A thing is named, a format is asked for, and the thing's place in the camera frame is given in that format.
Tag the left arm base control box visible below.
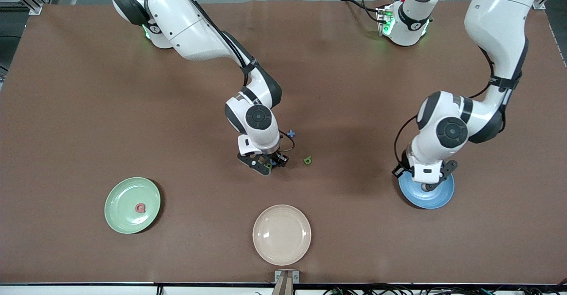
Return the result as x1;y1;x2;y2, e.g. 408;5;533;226
376;5;396;37

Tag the blue plate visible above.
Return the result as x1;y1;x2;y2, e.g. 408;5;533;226
398;171;455;210

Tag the pale beige plate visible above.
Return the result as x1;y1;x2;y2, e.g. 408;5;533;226
252;204;312;267

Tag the large table cover mat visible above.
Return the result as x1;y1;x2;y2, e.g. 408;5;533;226
0;0;567;284

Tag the pale green plate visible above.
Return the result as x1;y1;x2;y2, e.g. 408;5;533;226
104;177;161;235

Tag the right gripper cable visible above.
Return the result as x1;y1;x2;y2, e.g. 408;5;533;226
278;129;296;153

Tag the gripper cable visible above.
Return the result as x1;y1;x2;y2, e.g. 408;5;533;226
278;129;296;153
393;116;419;168

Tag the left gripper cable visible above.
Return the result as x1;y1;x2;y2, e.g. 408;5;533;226
393;116;419;168

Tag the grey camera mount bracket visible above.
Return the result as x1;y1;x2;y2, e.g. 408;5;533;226
274;270;300;295

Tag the black cable bundle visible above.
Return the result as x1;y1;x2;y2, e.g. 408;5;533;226
323;282;567;295

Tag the black left base cable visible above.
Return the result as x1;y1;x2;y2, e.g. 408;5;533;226
340;0;382;23

